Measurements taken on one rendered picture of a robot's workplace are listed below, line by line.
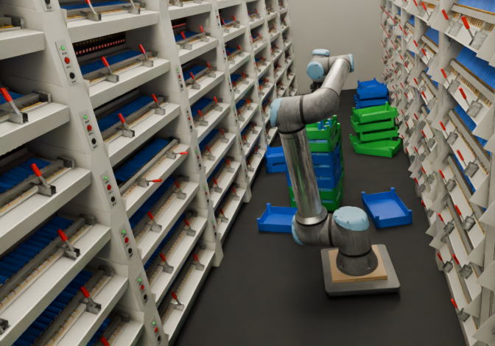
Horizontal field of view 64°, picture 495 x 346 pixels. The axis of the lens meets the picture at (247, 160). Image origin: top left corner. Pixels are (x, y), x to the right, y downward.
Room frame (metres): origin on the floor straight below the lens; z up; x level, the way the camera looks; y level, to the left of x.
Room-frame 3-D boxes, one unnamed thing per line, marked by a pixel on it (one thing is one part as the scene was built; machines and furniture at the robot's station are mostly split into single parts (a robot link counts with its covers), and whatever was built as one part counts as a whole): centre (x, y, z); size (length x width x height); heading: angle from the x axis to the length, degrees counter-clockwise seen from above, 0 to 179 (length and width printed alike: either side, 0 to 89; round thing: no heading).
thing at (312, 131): (2.30, -0.40, 0.52); 0.30 x 0.20 x 0.08; 62
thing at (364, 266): (1.53, -0.42, 0.13); 0.19 x 0.19 x 0.10
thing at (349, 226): (1.54, -0.41, 0.26); 0.17 x 0.15 x 0.18; 65
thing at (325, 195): (2.30, -0.40, 0.12); 0.30 x 0.20 x 0.08; 62
